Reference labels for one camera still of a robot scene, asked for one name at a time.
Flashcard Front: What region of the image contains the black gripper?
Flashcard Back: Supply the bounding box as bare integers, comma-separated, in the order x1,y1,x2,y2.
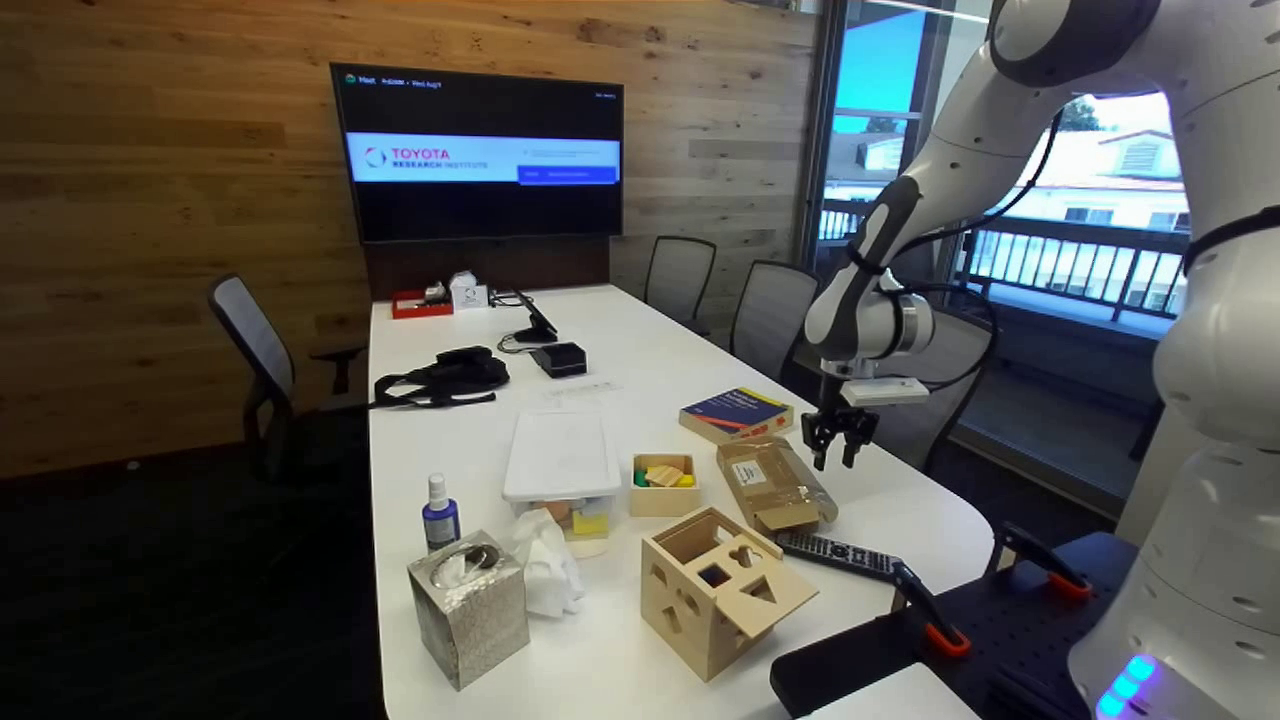
794,388,883,477

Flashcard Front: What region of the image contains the grey remote control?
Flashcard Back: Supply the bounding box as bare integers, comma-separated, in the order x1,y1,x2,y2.
770,524,911,583

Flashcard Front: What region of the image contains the blue and yellow book box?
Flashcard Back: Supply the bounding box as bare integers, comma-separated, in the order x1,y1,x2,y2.
675,382,801,448

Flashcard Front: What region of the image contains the grey mesh office chair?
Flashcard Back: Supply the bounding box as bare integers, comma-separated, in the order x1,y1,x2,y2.
727,254,820,379
205,270,371,487
645,231,721,331

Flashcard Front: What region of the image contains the small wooden box with blocks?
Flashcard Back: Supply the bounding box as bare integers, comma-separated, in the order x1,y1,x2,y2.
623,448,708,521

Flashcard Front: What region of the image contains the wooden shape sorter box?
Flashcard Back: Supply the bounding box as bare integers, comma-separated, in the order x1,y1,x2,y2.
637,502,822,682

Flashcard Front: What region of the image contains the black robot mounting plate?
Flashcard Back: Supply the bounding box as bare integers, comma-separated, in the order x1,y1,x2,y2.
765,609,979,720

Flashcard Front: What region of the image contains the clear plastic container with lid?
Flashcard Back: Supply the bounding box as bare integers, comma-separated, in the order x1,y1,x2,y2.
501,403,626,544

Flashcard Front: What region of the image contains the small black box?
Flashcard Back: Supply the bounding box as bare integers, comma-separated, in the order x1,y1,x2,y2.
526,340,592,382

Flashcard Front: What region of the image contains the black balcony railing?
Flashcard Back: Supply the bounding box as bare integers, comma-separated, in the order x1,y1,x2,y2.
815,197,1193,327

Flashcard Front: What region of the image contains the crumpled white plastic bag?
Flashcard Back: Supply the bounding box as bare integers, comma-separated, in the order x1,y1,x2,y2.
509,502,587,623

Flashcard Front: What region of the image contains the black tablet on stand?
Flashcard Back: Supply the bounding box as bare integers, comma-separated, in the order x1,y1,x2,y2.
495,286,563,357

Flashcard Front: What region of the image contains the hand sanitizer bottle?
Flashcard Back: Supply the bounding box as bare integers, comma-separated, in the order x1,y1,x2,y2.
418,473,463,554

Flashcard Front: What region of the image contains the grey tissue box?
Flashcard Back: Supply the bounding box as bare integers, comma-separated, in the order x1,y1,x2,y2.
405,529,532,693

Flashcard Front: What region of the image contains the red flat item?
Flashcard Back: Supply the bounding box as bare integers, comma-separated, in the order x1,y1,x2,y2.
386,286,458,322

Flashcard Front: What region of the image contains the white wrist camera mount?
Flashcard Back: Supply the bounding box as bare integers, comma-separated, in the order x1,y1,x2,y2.
835,371,934,413

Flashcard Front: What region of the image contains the black clamp with orange handle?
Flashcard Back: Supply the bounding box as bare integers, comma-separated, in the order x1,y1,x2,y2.
987,517,1100,609
888,554,979,662

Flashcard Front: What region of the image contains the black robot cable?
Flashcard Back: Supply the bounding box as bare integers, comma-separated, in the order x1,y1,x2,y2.
883,109,1070,400

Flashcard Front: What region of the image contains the black headset with strap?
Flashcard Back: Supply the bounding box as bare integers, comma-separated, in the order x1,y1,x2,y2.
368,343,515,413

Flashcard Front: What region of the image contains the wall mounted TV screen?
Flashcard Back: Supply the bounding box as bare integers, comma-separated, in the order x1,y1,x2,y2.
327,61,626,249

